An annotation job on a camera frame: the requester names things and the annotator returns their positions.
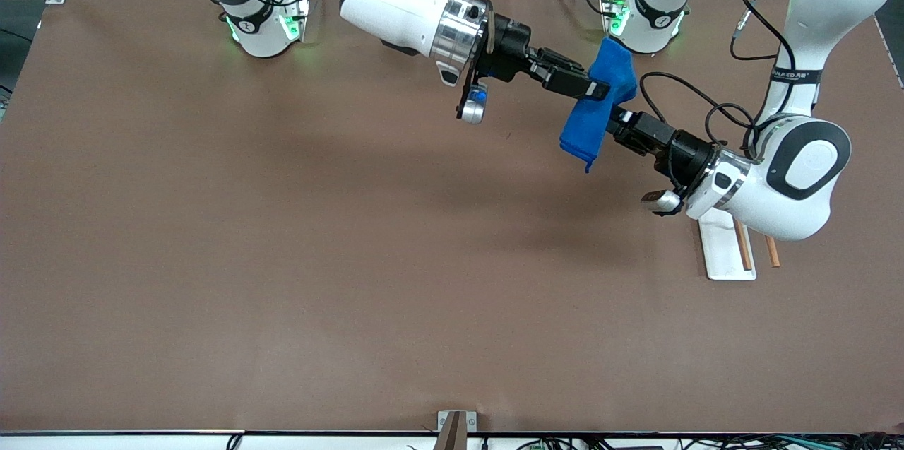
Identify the blue towel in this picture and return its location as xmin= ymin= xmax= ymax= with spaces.
xmin=559 ymin=37 xmax=639 ymax=174

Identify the white rack with wooden rods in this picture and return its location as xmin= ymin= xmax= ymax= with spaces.
xmin=697 ymin=210 xmax=782 ymax=282

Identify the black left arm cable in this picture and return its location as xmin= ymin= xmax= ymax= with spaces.
xmin=638 ymin=0 xmax=800 ymax=150

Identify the grey metal camera bracket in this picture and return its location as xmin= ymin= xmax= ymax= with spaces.
xmin=434 ymin=410 xmax=478 ymax=450

